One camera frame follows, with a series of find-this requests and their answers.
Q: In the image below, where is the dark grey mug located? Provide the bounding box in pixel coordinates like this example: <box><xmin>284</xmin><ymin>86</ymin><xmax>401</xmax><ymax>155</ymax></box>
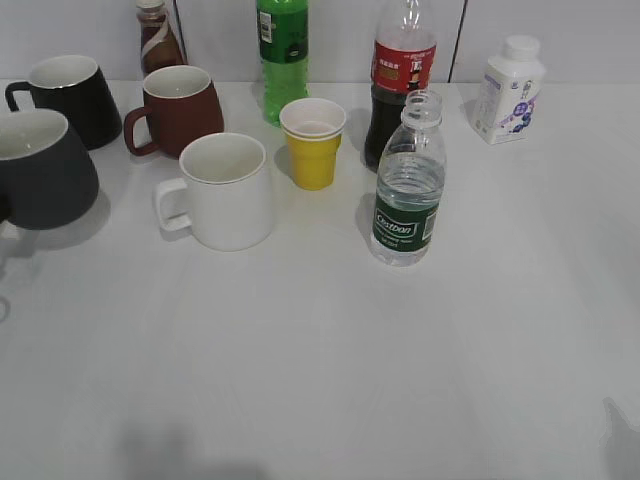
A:
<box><xmin>1</xmin><ymin>109</ymin><xmax>99</xmax><ymax>230</ymax></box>

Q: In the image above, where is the cola bottle red label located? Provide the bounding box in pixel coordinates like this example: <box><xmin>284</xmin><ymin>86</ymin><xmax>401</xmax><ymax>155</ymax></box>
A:
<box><xmin>364</xmin><ymin>0</ymin><xmax>437</xmax><ymax>171</ymax></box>

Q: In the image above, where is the white mug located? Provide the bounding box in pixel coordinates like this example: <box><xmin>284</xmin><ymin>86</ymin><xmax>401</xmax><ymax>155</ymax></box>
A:
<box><xmin>152</xmin><ymin>132</ymin><xmax>275</xmax><ymax>252</ymax></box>

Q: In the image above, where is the green soda bottle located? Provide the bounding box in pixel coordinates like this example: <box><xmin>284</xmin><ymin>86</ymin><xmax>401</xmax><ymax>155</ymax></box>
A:
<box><xmin>256</xmin><ymin>0</ymin><xmax>309</xmax><ymax>126</ymax></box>

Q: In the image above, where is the black mug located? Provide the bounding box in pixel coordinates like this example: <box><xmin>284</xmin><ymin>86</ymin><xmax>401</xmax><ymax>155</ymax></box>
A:
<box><xmin>4</xmin><ymin>55</ymin><xmax>122</xmax><ymax>150</ymax></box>

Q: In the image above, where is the clear water bottle green label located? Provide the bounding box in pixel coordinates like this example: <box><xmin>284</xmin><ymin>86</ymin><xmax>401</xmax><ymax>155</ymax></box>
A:
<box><xmin>371</xmin><ymin>89</ymin><xmax>447</xmax><ymax>267</ymax></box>

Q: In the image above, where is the yellow paper cup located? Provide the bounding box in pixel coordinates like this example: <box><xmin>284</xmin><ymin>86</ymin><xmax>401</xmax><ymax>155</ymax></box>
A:
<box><xmin>279</xmin><ymin>98</ymin><xmax>346</xmax><ymax>190</ymax></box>

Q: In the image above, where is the dark red mug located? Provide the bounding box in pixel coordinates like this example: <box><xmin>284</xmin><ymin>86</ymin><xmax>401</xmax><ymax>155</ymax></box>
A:
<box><xmin>123</xmin><ymin>65</ymin><xmax>224</xmax><ymax>158</ymax></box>

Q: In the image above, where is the brown swirl drink bottle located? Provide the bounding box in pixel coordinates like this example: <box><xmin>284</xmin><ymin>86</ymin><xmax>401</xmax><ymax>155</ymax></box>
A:
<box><xmin>136</xmin><ymin>0</ymin><xmax>187</xmax><ymax>76</ymax></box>

